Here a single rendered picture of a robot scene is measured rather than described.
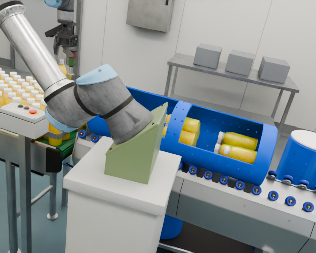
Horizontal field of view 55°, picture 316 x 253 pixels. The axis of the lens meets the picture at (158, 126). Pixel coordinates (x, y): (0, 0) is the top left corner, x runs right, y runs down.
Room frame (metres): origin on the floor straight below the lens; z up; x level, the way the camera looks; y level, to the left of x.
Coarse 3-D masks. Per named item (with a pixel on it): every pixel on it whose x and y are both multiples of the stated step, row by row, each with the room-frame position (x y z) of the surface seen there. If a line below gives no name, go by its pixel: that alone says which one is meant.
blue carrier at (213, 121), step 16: (144, 96) 1.54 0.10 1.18; (160, 96) 1.45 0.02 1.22; (176, 112) 1.30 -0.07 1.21; (192, 112) 1.49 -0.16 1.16; (208, 112) 1.44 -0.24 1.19; (96, 128) 1.35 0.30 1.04; (176, 128) 1.25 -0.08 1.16; (208, 128) 1.48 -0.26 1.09; (224, 128) 1.45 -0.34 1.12; (240, 128) 1.43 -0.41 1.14; (256, 128) 1.39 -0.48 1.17; (272, 128) 1.27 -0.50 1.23; (160, 144) 1.26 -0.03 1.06; (176, 144) 1.23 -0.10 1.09; (208, 144) 1.45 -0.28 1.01; (272, 144) 1.18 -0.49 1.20; (192, 160) 1.23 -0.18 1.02; (208, 160) 1.20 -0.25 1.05; (224, 160) 1.18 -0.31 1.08; (256, 160) 1.15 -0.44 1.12; (240, 176) 1.18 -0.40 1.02; (256, 176) 1.15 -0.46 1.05
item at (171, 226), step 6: (168, 216) 1.60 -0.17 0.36; (168, 222) 1.60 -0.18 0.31; (174, 222) 1.62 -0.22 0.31; (180, 222) 1.66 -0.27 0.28; (162, 228) 1.60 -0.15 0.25; (168, 228) 1.60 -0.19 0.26; (174, 228) 1.62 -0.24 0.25; (180, 228) 1.68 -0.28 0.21; (162, 234) 1.60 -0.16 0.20; (168, 234) 1.61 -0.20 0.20; (174, 234) 1.63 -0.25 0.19
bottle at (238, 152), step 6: (234, 150) 1.23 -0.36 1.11; (240, 150) 1.23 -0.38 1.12; (246, 150) 1.23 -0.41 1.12; (252, 150) 1.24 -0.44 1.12; (234, 156) 1.22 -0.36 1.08; (240, 156) 1.22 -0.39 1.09; (246, 156) 1.21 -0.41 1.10; (252, 156) 1.21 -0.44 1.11; (246, 162) 1.21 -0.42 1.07; (252, 162) 1.20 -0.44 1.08
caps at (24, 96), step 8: (0, 72) 1.76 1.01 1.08; (0, 80) 1.63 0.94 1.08; (8, 80) 1.67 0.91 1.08; (24, 80) 1.70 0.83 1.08; (32, 80) 1.72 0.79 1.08; (8, 88) 1.53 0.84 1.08; (16, 88) 1.57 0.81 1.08; (32, 88) 1.60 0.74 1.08; (40, 88) 1.62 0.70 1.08; (8, 96) 1.46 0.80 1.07; (24, 96) 1.47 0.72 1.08
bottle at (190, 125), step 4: (168, 116) 1.37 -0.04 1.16; (168, 120) 1.36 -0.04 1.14; (188, 120) 1.34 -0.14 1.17; (192, 120) 1.34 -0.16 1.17; (196, 120) 1.35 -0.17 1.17; (184, 124) 1.33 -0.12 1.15; (188, 124) 1.33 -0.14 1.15; (192, 124) 1.33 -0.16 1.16; (196, 124) 1.32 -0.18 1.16; (184, 128) 1.33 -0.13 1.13; (188, 128) 1.33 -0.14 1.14; (192, 128) 1.32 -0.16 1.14; (196, 128) 1.32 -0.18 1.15; (192, 132) 1.33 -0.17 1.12; (196, 132) 1.33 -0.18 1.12
